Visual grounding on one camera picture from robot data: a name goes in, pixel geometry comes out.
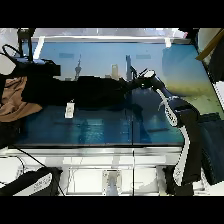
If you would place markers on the black garment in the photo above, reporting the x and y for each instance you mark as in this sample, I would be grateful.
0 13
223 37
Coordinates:
90 92
8 134

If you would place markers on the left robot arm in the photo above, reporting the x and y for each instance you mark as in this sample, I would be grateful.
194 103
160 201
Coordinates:
30 185

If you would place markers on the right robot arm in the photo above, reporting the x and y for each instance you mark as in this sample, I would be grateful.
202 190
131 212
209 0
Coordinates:
190 133

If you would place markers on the brown clothes hanger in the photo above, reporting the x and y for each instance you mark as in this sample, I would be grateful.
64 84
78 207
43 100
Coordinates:
209 47

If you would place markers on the brown garment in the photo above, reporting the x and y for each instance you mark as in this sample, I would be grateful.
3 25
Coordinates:
14 101

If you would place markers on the dark blue garment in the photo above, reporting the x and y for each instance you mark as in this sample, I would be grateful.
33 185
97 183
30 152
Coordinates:
215 146

